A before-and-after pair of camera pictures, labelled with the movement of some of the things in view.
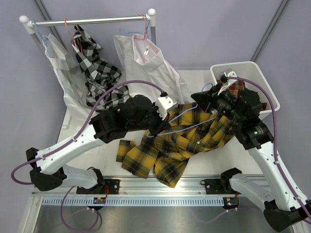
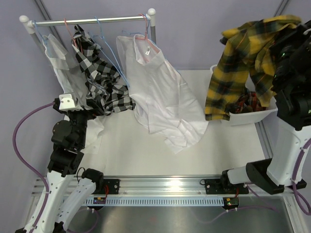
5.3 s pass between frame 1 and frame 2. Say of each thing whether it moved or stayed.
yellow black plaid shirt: moved
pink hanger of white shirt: stayed
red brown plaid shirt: moved
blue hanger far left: stayed
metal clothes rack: stayed
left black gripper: moved
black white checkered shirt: stayed
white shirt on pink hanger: stayed
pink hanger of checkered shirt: stayed
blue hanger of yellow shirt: moved
